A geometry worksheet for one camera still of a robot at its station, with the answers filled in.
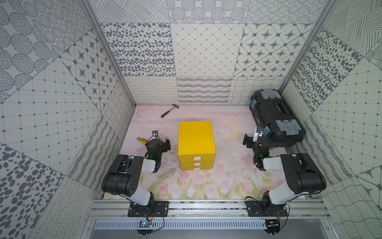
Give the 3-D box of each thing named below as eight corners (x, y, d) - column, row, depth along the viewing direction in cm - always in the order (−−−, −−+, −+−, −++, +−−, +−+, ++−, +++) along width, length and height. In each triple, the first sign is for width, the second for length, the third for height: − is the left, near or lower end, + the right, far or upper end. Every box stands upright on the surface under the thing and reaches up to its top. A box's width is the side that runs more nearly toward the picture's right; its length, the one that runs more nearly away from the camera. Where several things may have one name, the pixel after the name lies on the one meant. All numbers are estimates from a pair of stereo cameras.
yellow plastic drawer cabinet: (180, 172, 88) (176, 155, 70) (182, 141, 101) (179, 121, 84) (211, 172, 88) (215, 155, 70) (209, 141, 101) (212, 121, 84)
